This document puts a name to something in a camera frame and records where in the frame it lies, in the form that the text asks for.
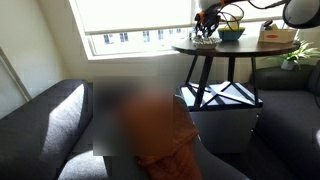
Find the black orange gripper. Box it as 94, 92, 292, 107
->
194, 3, 222, 38

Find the white cup with spoon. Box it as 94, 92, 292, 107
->
227, 16, 242, 30

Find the black cable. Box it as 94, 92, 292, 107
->
219, 0, 288, 32

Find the white cabinet under table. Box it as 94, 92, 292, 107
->
181, 81, 263, 154

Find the dark grey sofa left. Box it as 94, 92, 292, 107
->
0, 79, 93, 180

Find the green potted plant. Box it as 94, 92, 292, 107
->
272, 40, 320, 70

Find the blue patterned white bowl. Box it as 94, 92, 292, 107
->
192, 37, 222, 49

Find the beige box with red label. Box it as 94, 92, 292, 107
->
258, 19, 297, 43

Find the white roller blind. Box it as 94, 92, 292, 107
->
69, 0, 311, 36

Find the dark grey sofa right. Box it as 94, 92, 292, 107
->
256, 62, 320, 180

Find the dark round wooden table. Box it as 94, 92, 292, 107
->
172, 37, 300, 111

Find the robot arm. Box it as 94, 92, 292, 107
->
194, 0, 320, 38

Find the orange cloth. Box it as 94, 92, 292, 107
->
138, 96, 202, 180

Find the dark grey sofa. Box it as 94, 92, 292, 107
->
0, 79, 93, 180
256, 62, 320, 180

